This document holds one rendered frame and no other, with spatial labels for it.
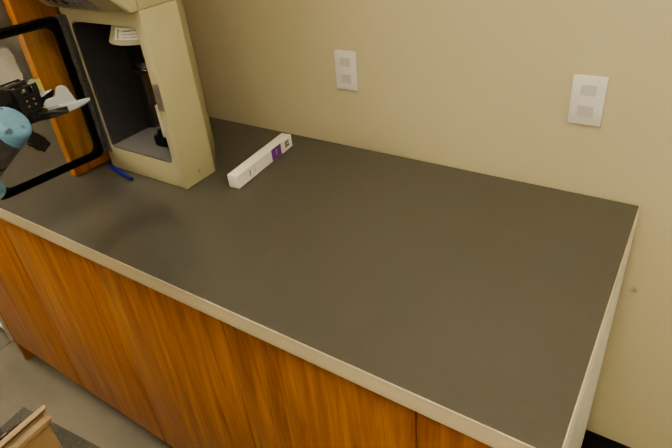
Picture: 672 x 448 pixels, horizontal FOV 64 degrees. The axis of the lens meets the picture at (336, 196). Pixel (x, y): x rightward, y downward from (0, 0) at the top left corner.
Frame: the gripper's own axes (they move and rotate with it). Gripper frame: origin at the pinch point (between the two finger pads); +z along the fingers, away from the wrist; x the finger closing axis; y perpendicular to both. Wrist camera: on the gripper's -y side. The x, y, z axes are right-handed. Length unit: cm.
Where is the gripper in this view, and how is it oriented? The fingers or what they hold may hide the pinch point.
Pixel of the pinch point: (73, 96)
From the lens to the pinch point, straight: 144.5
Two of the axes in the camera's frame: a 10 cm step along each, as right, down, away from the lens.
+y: -0.9, -8.4, -5.3
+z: 5.4, -4.9, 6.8
